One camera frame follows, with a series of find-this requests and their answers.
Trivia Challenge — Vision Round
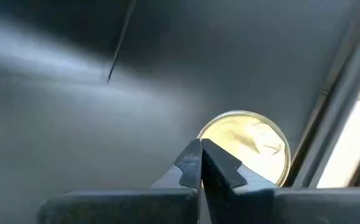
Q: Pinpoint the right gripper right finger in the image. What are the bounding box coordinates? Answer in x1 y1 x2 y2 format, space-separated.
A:
201 139 360 224

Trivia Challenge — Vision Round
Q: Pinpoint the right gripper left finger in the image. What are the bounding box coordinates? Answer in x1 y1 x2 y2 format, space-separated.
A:
36 139 203 224

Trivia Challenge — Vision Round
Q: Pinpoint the green label seafood can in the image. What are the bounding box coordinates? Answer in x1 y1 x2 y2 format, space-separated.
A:
197 110 292 187

